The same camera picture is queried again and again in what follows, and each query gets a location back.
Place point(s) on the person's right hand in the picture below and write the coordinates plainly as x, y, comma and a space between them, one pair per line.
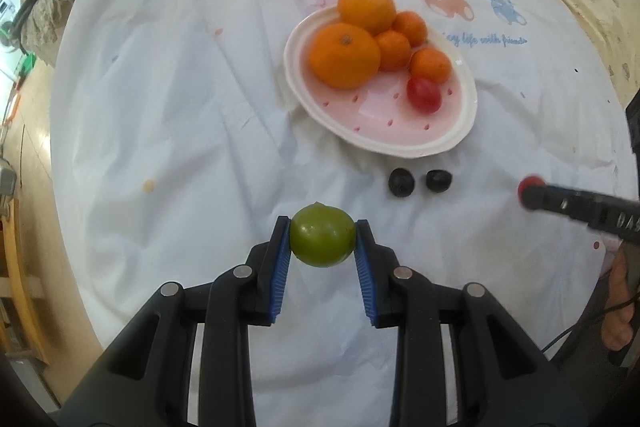
620, 307

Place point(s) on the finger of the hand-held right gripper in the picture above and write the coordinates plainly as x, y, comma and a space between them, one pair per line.
560, 204

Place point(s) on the grey metal box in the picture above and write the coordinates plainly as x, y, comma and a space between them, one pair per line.
7, 179

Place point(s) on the dark purple grape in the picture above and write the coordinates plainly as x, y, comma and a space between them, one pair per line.
439, 180
401, 182

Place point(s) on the green cherry tomato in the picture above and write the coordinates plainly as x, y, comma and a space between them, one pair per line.
322, 234

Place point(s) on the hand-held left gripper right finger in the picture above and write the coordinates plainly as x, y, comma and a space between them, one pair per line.
366, 279

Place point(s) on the yellow wooden furniture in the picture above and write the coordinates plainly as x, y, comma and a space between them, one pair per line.
17, 287

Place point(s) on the small tangerine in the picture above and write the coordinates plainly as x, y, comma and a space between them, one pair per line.
431, 65
411, 28
393, 52

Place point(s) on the white cartoon print bedsheet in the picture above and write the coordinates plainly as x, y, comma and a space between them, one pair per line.
175, 117

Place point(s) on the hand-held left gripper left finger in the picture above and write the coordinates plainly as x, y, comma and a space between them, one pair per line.
280, 277

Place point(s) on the pink strawberry print bowl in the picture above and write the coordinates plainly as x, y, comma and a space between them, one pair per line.
380, 127

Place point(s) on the red cherry tomato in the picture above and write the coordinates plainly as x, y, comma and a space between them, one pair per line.
424, 94
530, 181

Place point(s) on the beige lace cloth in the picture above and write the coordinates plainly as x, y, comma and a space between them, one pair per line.
40, 19

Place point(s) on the large orange with green stem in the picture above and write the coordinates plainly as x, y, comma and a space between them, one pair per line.
344, 55

